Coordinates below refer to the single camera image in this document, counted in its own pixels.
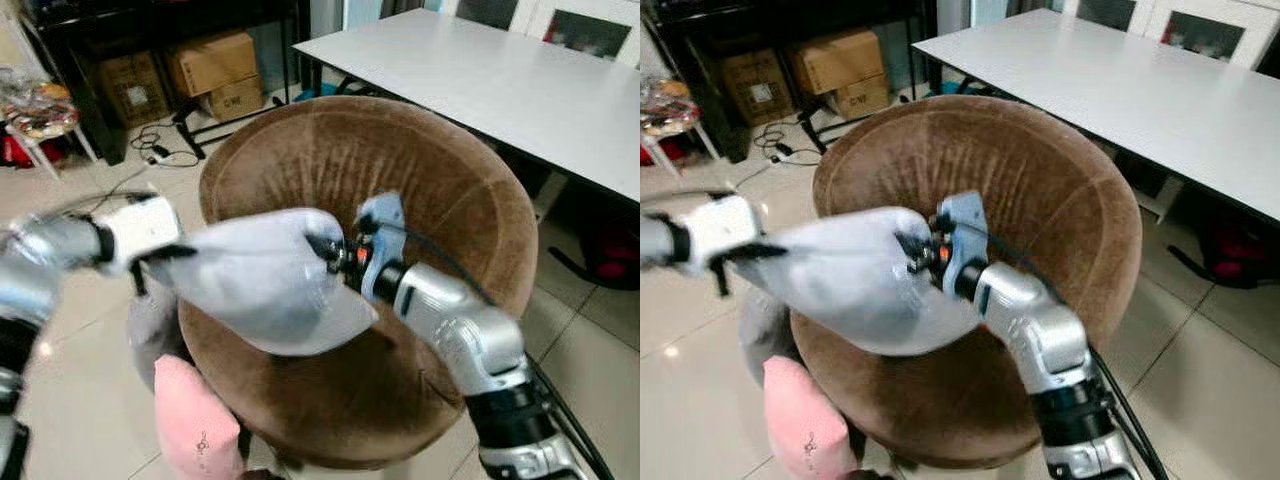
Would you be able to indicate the small printed cardboard box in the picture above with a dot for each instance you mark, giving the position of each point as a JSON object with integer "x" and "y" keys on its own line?
{"x": 235, "y": 100}
{"x": 858, "y": 98}

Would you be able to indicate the black chair base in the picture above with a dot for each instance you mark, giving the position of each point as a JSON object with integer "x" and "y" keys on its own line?
{"x": 1215, "y": 268}
{"x": 590, "y": 268}

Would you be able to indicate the dark cardboard box with label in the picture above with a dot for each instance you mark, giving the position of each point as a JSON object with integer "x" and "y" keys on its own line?
{"x": 135, "y": 90}
{"x": 757, "y": 90}

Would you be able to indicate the white cabinet with glass doors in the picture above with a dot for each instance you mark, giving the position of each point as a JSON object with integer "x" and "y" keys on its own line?
{"x": 560, "y": 30}
{"x": 1190, "y": 30}

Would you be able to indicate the pile of bags and clutter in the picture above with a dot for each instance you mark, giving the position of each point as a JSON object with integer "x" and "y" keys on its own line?
{"x": 35, "y": 105}
{"x": 665, "y": 105}

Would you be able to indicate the white stool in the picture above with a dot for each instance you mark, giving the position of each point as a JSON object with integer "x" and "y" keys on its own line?
{"x": 40, "y": 140}
{"x": 670, "y": 140}

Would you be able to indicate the pink pillow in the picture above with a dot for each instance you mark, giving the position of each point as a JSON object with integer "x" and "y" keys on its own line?
{"x": 195, "y": 425}
{"x": 805, "y": 430}

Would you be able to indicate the large plain cardboard box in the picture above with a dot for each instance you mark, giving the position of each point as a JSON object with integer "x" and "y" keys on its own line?
{"x": 838, "y": 60}
{"x": 212, "y": 62}

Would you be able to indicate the grey pillow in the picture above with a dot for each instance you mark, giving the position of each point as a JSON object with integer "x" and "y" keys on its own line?
{"x": 155, "y": 340}
{"x": 260, "y": 285}
{"x": 860, "y": 285}
{"x": 765, "y": 335}

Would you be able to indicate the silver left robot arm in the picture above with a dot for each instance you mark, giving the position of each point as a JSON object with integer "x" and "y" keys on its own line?
{"x": 660, "y": 240}
{"x": 30, "y": 270}

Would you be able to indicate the white rectangular table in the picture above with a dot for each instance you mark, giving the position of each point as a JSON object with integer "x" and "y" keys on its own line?
{"x": 1120, "y": 95}
{"x": 500, "y": 90}

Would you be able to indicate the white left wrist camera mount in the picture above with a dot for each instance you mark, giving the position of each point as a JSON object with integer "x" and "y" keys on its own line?
{"x": 722, "y": 228}
{"x": 140, "y": 228}

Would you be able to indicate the black desk frame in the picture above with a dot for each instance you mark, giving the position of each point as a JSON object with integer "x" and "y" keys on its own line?
{"x": 110, "y": 20}
{"x": 730, "y": 20}

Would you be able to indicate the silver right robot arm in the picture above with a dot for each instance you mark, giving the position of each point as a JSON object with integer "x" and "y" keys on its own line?
{"x": 1050, "y": 345}
{"x": 470, "y": 350}

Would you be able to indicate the red bag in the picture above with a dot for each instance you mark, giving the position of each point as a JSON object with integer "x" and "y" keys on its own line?
{"x": 650, "y": 152}
{"x": 15, "y": 152}

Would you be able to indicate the brown round velvet sofa chair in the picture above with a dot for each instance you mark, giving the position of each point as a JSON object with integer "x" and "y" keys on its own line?
{"x": 400, "y": 180}
{"x": 1020, "y": 170}

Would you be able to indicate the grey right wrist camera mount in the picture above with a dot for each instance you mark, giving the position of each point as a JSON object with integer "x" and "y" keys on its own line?
{"x": 962, "y": 238}
{"x": 382, "y": 240}

